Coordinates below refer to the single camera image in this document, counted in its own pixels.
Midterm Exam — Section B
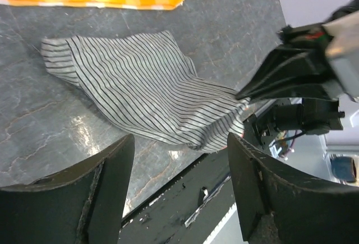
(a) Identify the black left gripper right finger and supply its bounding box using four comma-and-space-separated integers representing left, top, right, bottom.
228, 133, 358, 243

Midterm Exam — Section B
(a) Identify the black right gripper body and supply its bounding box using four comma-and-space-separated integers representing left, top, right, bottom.
277, 24, 347, 131

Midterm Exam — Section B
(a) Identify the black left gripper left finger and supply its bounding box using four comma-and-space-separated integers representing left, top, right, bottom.
1, 135, 135, 243

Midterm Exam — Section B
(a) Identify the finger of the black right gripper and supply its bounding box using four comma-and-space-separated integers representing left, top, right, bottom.
236, 69, 328, 100
252, 45, 325, 87

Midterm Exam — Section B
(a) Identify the grey striped underwear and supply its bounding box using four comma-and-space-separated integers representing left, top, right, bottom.
41, 31, 250, 153

